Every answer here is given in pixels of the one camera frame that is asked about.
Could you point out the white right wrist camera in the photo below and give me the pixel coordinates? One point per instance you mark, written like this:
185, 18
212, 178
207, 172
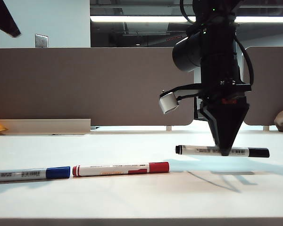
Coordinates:
168, 103

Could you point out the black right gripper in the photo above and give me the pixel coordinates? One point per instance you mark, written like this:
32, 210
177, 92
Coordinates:
221, 80

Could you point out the red whiteboard marker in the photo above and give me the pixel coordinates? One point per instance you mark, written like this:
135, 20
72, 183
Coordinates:
120, 169

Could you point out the metal wall switch plate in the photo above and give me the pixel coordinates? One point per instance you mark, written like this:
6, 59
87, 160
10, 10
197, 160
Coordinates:
41, 41

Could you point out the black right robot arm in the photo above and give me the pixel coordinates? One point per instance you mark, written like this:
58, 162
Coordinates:
217, 35

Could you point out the brown felt desk partition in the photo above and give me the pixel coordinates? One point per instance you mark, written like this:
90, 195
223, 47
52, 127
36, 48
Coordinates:
85, 87
271, 87

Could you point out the red ceiling light sign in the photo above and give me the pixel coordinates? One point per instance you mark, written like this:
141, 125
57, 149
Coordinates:
177, 37

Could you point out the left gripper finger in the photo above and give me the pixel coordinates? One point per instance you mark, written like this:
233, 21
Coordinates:
2, 18

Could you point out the blue whiteboard marker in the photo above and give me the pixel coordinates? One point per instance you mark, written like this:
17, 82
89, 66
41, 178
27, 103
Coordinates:
56, 172

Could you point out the grey ceiling air duct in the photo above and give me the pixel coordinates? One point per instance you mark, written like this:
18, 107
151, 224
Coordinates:
146, 28

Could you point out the black right camera bracket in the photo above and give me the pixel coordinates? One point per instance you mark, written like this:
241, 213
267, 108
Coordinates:
186, 89

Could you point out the black ceiling spot lamp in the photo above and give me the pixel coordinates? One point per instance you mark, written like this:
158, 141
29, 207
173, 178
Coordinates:
137, 44

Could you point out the black whiteboard marker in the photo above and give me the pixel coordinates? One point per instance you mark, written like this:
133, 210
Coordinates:
195, 150

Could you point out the beige desk tray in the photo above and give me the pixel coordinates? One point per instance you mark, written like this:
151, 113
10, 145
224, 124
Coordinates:
49, 126

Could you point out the white partition support foot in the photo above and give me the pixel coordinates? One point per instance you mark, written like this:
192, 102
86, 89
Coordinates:
266, 128
169, 128

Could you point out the white ceiling light strip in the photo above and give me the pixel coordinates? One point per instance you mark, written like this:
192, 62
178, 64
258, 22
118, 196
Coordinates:
132, 19

